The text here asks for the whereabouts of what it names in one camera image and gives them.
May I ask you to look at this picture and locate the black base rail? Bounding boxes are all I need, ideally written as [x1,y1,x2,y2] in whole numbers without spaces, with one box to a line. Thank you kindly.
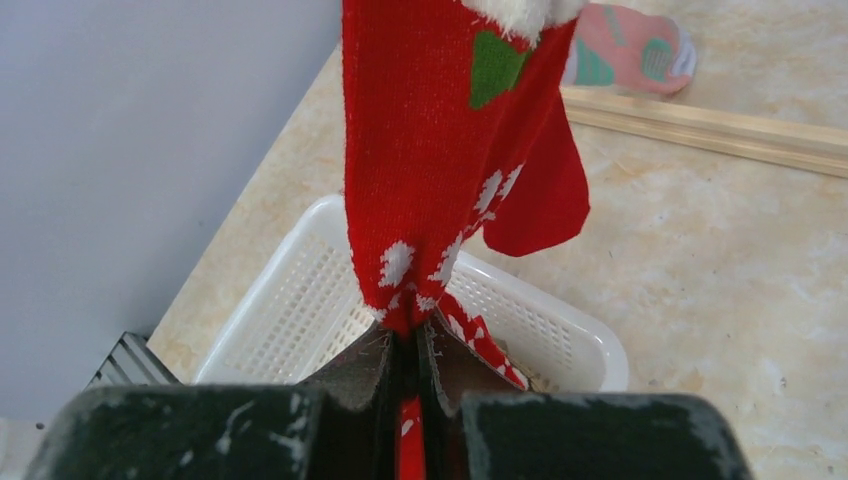
[85,332,180,389]

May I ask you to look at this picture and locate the red patterned sock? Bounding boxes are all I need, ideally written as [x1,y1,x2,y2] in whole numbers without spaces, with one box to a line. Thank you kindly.
[483,97,590,257]
[341,0,592,480]

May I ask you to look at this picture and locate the white plastic basket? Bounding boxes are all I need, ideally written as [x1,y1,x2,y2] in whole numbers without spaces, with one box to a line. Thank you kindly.
[193,195,630,392]

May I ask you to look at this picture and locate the wooden drying rack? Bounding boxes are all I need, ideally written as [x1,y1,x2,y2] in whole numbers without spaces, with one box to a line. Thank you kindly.
[560,87,847,178]

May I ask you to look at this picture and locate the pink patterned sock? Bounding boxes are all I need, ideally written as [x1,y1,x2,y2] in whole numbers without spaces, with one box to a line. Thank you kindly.
[562,3,698,95]

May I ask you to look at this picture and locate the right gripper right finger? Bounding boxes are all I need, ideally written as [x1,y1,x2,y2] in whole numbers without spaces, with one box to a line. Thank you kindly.
[417,317,752,479]

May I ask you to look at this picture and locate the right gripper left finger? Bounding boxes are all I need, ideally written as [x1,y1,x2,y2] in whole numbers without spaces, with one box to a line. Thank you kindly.
[26,327,396,479]

